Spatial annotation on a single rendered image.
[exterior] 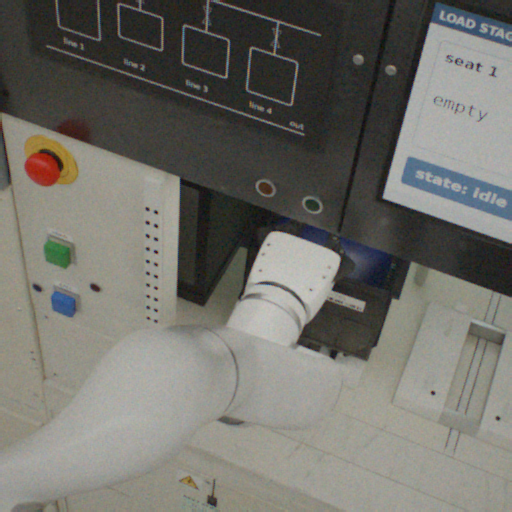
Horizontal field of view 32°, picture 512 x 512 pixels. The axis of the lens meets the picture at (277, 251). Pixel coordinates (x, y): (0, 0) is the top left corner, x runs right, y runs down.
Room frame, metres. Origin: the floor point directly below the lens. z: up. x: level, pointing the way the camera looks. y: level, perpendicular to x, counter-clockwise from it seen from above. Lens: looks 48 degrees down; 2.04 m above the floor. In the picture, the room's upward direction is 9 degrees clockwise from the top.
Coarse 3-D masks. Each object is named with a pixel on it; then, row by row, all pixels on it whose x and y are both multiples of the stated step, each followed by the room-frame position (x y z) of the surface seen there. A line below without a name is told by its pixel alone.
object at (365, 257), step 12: (312, 228) 0.92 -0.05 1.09; (312, 240) 0.92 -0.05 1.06; (324, 240) 0.91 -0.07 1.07; (348, 240) 0.90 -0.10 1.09; (348, 252) 0.90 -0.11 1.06; (360, 252) 0.90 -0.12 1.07; (372, 252) 0.90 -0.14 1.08; (384, 252) 0.89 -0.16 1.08; (360, 264) 0.90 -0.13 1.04; (372, 264) 0.90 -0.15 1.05; (384, 264) 0.89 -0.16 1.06; (348, 276) 0.91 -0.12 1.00; (360, 276) 0.90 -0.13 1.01; (372, 276) 0.90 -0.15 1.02; (384, 276) 0.89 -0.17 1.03
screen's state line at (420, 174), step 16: (416, 160) 0.60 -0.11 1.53; (416, 176) 0.59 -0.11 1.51; (432, 176) 0.59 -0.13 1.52; (448, 176) 0.59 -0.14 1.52; (464, 176) 0.58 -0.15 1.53; (432, 192) 0.59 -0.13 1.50; (448, 192) 0.59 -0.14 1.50; (464, 192) 0.58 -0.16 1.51; (480, 192) 0.58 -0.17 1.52; (496, 192) 0.58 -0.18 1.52; (480, 208) 0.58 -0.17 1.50; (496, 208) 0.57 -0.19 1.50
